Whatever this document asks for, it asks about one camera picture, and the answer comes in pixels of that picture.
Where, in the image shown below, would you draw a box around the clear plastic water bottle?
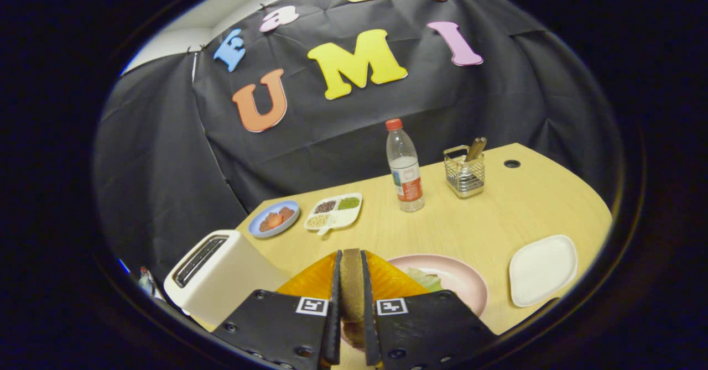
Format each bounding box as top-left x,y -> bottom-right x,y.
386,118 -> 425,212

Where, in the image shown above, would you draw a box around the wooden handled utensil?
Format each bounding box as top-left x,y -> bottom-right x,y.
465,137 -> 488,163

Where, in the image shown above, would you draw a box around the small red white object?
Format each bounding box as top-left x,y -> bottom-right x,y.
137,267 -> 158,299

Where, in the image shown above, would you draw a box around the green lettuce leaf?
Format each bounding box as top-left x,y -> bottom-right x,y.
407,267 -> 444,293

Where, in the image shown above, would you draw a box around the brown meat slices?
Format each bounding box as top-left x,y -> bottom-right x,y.
259,207 -> 295,232

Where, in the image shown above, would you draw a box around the blue oval plate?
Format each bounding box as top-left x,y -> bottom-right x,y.
248,200 -> 300,239

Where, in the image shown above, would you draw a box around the white divided tray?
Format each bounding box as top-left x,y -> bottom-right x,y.
304,193 -> 363,236

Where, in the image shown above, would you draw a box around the brown toasted bread slice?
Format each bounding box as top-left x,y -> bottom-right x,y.
339,248 -> 367,350

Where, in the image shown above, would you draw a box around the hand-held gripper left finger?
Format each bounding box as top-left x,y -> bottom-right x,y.
213,249 -> 345,370

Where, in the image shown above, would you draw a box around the metal wire basket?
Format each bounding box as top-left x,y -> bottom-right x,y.
443,145 -> 486,199

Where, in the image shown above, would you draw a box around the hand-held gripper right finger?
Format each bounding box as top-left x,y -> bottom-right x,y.
360,249 -> 498,370

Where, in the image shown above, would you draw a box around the white toaster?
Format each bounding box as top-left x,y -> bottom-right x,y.
164,230 -> 291,326

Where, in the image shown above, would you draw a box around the pink round plate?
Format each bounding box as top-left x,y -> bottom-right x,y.
387,254 -> 489,316

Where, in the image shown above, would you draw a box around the small white square plate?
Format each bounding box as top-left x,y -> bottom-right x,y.
509,234 -> 579,308

